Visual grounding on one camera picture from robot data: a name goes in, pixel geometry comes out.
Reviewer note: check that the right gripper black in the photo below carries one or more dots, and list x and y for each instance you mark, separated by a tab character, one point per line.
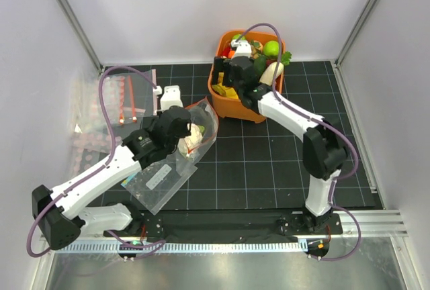
221	65

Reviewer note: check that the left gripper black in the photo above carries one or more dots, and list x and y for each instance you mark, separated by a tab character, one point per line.
185	133

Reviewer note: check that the white cauliflower toy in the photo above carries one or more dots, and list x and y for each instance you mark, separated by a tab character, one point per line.
191	146

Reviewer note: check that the orange zipper clear bag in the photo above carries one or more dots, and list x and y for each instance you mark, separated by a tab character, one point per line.
202	113

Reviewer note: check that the dark green avocado toy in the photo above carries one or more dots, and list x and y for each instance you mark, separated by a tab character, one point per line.
260	64

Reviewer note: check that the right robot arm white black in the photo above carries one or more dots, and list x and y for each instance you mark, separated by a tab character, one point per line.
324	149

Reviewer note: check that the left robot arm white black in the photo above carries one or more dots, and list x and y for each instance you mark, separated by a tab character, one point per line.
64	213

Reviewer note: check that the red zipper clear bag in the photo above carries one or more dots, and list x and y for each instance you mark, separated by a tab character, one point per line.
127	102

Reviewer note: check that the blue zipper clear bag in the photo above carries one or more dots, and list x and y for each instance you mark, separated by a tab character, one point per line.
156	185

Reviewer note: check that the yellow banana bunch toy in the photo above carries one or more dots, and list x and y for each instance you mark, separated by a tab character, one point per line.
222	90

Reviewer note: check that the orange plastic basket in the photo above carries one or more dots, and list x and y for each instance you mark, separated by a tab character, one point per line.
226	106

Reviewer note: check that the white radish toy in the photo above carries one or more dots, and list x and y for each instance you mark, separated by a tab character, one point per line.
271	72

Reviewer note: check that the green apple toy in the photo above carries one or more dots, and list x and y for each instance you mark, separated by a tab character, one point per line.
271	49

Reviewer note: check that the black grid mat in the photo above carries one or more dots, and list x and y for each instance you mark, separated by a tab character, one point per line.
251	166

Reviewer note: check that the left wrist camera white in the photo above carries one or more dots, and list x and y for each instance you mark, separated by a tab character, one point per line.
170	96

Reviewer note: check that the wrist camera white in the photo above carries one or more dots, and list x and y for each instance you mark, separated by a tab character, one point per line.
240	48
170	96

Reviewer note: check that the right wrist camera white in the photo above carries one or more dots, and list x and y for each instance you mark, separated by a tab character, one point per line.
240	48

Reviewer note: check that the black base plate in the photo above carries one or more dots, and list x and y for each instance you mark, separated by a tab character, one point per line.
229	224

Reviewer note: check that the grey slotted cable duct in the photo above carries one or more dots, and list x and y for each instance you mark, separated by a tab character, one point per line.
113	246

